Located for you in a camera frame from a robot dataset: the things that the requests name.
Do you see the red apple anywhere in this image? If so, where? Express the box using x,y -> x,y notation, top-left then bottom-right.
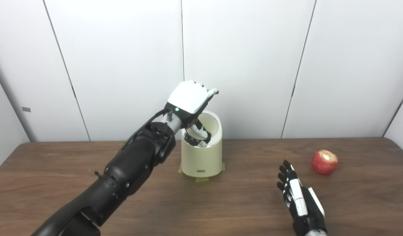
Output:
312,150 -> 339,175

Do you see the cream round bin lid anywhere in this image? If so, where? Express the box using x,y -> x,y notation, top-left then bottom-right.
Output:
201,113 -> 220,138

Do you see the cream-colored bin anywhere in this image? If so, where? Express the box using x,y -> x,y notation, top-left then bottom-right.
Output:
181,111 -> 223,178

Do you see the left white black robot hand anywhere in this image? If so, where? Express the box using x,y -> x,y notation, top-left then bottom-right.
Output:
164,80 -> 219,140

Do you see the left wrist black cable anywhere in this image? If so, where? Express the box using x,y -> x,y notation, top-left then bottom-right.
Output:
123,110 -> 172,151

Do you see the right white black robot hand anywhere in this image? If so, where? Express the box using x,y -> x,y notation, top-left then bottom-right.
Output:
277,160 -> 328,236

